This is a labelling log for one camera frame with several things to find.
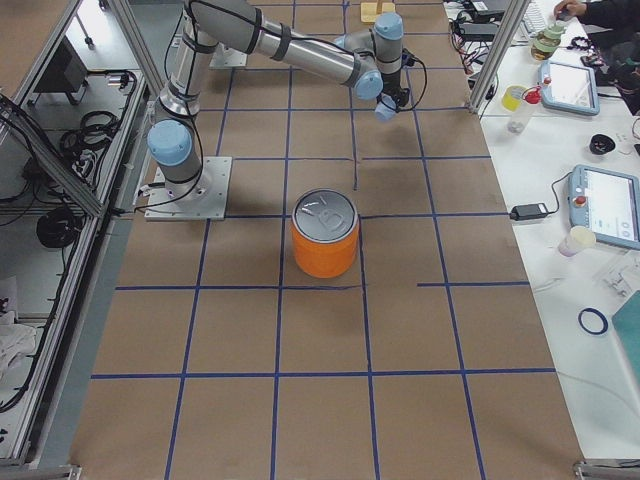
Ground light blue plastic cup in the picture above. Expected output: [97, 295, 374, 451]
[374, 94, 397, 122]

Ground right teach pendant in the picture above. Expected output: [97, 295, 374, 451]
[568, 165, 639, 250]

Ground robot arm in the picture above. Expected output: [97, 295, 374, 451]
[147, 1, 415, 202]

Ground black bowl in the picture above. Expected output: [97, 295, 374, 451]
[588, 133, 616, 155]

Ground yellow tape roll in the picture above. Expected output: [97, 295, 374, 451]
[501, 85, 527, 112]

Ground red capped squeeze bottle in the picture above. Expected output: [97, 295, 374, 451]
[507, 86, 542, 134]

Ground wooden cup rack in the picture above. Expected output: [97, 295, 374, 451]
[360, 0, 396, 24]

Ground blue tape ring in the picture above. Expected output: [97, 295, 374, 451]
[578, 308, 610, 336]

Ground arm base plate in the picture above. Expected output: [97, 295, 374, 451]
[144, 156, 232, 221]
[209, 43, 247, 70]

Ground paper cup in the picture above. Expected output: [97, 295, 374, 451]
[557, 226, 597, 257]

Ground teach pendant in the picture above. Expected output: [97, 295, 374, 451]
[538, 60, 600, 116]
[568, 165, 639, 250]

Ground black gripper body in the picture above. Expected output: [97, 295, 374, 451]
[379, 57, 415, 108]

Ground orange can with silver lid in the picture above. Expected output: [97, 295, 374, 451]
[291, 189, 359, 279]

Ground left teach pendant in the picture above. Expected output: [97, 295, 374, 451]
[538, 60, 600, 116]

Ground black power adapter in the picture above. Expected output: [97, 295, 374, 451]
[509, 203, 550, 221]

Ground aluminium frame post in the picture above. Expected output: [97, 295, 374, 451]
[467, 0, 529, 113]

